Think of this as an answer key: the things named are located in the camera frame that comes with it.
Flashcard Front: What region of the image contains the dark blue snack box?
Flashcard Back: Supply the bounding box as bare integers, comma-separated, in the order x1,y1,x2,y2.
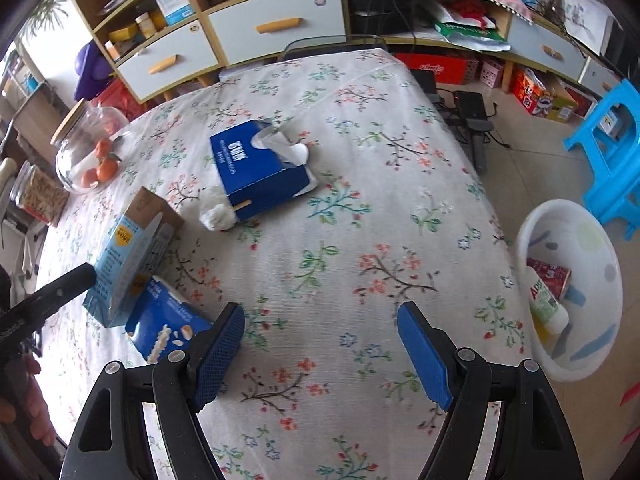
125,275,212,364

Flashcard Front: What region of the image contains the light blue milk carton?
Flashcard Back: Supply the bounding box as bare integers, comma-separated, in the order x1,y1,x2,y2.
82,188,183,328

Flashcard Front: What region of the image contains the red cartoon drink can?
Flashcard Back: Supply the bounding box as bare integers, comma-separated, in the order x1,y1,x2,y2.
526,258,572,300

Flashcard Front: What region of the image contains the white tissue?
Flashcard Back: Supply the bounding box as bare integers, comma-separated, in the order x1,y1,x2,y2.
198,185,238,232

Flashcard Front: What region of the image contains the white AD drink bottle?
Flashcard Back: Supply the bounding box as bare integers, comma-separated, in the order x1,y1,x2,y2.
524,266,570,336

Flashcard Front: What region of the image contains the white plastic trash basin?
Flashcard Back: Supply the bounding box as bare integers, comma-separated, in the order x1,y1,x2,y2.
513,200,624,382

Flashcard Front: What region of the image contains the person's left hand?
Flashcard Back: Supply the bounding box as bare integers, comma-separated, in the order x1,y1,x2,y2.
18,353,56,446

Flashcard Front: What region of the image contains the plastic jar of snacks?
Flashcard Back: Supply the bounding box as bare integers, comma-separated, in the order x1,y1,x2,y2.
10,162,70,226

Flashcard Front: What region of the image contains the glass jar with oranges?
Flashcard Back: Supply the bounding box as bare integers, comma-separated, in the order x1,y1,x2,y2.
50,99,134,195

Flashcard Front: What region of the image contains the red bucket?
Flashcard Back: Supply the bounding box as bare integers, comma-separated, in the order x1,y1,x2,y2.
91,78,148,122

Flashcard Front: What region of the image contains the purple hat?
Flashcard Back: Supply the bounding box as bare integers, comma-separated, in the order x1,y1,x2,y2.
74,40,114,101

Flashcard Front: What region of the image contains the open blue biscuit box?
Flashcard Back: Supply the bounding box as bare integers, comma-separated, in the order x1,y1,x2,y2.
209,120,318,221

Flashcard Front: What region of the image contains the blue plastic stool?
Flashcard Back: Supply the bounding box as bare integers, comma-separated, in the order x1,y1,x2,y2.
563,79,639,240

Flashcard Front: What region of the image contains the wooden shelf cabinet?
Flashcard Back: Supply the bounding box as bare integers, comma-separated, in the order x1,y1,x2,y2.
75,0,349,103

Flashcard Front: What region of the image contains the black device on floor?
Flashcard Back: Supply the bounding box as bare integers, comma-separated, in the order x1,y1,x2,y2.
410,70,510,176

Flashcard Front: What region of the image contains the red snack carton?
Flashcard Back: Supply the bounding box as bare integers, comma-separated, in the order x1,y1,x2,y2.
510,64,578,122

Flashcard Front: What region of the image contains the red storage box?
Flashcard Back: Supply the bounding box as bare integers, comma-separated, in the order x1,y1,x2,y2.
394,52,466,84

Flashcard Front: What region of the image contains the low wooden tv cabinet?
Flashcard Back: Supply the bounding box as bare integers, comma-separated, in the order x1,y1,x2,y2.
344,0,624,99

